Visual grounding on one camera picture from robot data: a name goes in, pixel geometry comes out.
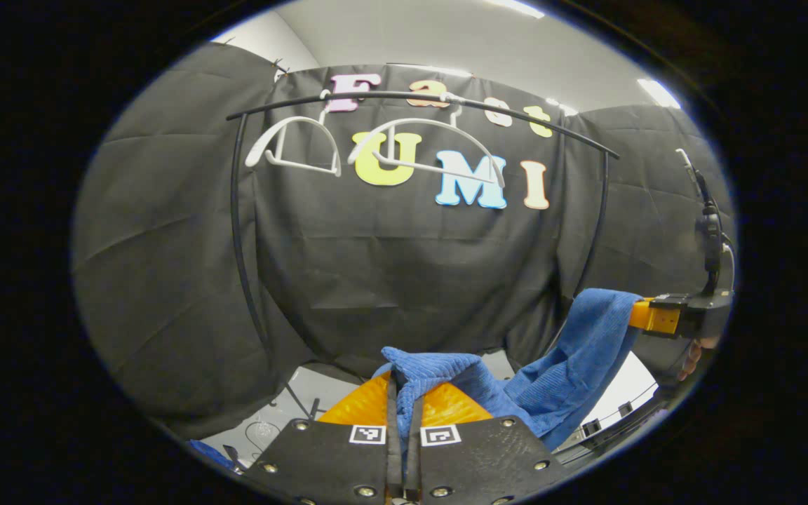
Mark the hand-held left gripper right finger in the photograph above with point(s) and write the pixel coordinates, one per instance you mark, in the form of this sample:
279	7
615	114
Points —
412	463

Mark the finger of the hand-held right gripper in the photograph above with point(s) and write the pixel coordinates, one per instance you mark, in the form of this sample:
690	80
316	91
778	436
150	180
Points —
656	319

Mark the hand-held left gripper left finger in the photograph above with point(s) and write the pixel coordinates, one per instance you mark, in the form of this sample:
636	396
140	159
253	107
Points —
394	449

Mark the white plastic hanger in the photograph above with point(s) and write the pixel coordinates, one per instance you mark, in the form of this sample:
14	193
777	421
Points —
306	166
439	170

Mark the black metal clothes rack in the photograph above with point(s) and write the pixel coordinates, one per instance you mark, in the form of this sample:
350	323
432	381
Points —
237	231

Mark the black backdrop cloth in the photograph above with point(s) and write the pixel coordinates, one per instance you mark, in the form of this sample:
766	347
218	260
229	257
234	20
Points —
411	280

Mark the ceiling light panel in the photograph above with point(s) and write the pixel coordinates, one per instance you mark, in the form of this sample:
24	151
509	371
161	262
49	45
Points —
563	107

